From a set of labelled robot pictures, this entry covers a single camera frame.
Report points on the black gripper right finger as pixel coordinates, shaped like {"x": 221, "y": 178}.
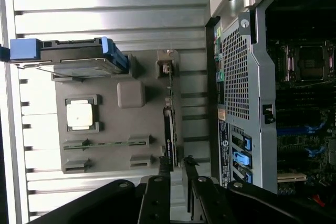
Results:
{"x": 210, "y": 203}

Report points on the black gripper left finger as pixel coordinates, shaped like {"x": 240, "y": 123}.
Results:
{"x": 155, "y": 203}

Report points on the green RAM stick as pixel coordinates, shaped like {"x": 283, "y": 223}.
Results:
{"x": 105, "y": 144}

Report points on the white expansion slot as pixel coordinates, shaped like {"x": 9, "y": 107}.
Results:
{"x": 291, "y": 177}

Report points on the grey parts rack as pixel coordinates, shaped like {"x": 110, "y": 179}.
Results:
{"x": 110, "y": 129}

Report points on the green motherboard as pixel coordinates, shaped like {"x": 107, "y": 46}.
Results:
{"x": 296, "y": 142}

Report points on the silver CPU chip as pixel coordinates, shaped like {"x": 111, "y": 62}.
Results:
{"x": 78, "y": 115}

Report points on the blue expansion slot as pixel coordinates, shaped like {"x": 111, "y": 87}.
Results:
{"x": 302, "y": 129}

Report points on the open black PC case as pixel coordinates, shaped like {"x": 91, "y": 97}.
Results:
{"x": 252, "y": 90}

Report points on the metal CPU socket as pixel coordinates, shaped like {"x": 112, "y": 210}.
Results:
{"x": 309, "y": 62}

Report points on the hard disk with blue carrier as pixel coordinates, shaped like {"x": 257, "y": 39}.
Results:
{"x": 73, "y": 51}

